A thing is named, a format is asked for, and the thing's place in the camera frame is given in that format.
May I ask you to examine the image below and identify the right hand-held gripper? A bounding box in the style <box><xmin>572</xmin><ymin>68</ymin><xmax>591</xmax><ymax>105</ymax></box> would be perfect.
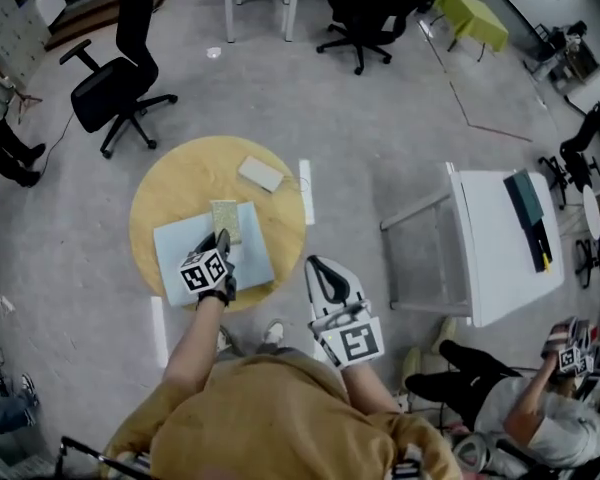
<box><xmin>303</xmin><ymin>254</ymin><xmax>386</xmax><ymax>372</ymax></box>

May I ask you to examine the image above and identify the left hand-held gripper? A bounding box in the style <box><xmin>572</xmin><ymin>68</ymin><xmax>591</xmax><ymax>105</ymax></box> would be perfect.
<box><xmin>179</xmin><ymin>227</ymin><xmax>239</xmax><ymax>304</ymax></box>

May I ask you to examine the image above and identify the yellow-green sponge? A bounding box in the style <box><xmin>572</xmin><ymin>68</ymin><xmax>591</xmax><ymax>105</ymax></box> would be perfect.
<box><xmin>209</xmin><ymin>198</ymin><xmax>244</xmax><ymax>247</ymax></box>

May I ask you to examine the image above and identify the person's left forearm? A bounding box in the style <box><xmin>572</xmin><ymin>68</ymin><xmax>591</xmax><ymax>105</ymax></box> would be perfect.
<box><xmin>161</xmin><ymin>297</ymin><xmax>230</xmax><ymax>400</ymax></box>

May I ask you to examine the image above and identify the person's right forearm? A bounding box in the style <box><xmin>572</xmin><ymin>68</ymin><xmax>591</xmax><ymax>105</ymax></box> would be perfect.
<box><xmin>339</xmin><ymin>361</ymin><xmax>402</xmax><ymax>415</ymax></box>

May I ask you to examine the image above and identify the black wristband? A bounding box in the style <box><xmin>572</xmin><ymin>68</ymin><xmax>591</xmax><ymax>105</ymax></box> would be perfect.
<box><xmin>196</xmin><ymin>289</ymin><xmax>231</xmax><ymax>310</ymax></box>

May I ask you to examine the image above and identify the round wooden table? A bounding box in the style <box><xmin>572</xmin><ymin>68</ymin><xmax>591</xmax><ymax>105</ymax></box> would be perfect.
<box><xmin>128</xmin><ymin>134</ymin><xmax>309</xmax><ymax>315</ymax></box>

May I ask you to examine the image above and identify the person's right shoe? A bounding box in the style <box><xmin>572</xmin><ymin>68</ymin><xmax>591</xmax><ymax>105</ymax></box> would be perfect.
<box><xmin>261</xmin><ymin>318</ymin><xmax>288</xmax><ymax>348</ymax></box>

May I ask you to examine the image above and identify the person's shoe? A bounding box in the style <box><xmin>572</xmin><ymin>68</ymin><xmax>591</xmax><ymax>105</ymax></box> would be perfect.
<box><xmin>214</xmin><ymin>324</ymin><xmax>237</xmax><ymax>355</ymax></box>
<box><xmin>261</xmin><ymin>318</ymin><xmax>288</xmax><ymax>348</ymax></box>

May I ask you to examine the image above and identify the small white flat box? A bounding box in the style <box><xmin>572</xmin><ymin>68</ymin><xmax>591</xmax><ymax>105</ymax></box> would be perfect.
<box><xmin>237</xmin><ymin>154</ymin><xmax>286</xmax><ymax>195</ymax></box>

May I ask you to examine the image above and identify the person's left shoe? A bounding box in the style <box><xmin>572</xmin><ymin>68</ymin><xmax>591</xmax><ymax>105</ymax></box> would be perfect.
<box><xmin>214</xmin><ymin>324</ymin><xmax>237</xmax><ymax>355</ymax></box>

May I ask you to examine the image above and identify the white floor tape strip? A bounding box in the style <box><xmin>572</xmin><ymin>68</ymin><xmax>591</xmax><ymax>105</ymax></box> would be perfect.
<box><xmin>299</xmin><ymin>158</ymin><xmax>316</xmax><ymax>227</ymax></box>
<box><xmin>150</xmin><ymin>295</ymin><xmax>171</xmax><ymax>370</ymax></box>

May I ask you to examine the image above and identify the person's tan shirt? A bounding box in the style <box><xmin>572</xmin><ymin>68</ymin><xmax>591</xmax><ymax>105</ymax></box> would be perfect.
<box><xmin>101</xmin><ymin>348</ymin><xmax>465</xmax><ymax>480</ymax></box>

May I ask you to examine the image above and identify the white rectangular desk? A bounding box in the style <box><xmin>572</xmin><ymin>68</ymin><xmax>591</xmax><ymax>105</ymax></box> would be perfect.
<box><xmin>379</xmin><ymin>161</ymin><xmax>567</xmax><ymax>330</ymax></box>

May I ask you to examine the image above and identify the black office chair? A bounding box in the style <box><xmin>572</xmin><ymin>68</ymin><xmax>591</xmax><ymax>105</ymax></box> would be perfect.
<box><xmin>58</xmin><ymin>0</ymin><xmax>180</xmax><ymax>160</ymax></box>
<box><xmin>315</xmin><ymin>0</ymin><xmax>440</xmax><ymax>77</ymax></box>
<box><xmin>537</xmin><ymin>101</ymin><xmax>600</xmax><ymax>210</ymax></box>

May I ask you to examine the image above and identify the dark flat case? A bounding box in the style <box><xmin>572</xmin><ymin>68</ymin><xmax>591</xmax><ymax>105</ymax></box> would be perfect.
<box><xmin>502</xmin><ymin>168</ymin><xmax>555</xmax><ymax>275</ymax></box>

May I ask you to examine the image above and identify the black metal bar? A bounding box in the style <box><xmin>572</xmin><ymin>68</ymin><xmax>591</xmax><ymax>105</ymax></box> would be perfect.
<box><xmin>53</xmin><ymin>434</ymin><xmax>157</xmax><ymax>480</ymax></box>

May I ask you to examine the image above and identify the small white round table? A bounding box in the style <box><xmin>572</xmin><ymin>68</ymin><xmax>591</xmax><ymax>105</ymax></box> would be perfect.
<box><xmin>581</xmin><ymin>184</ymin><xmax>600</xmax><ymax>242</ymax></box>

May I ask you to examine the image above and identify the table with green cover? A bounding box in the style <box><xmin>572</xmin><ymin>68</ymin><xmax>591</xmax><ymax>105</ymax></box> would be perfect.
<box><xmin>431</xmin><ymin>0</ymin><xmax>510</xmax><ymax>65</ymax></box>

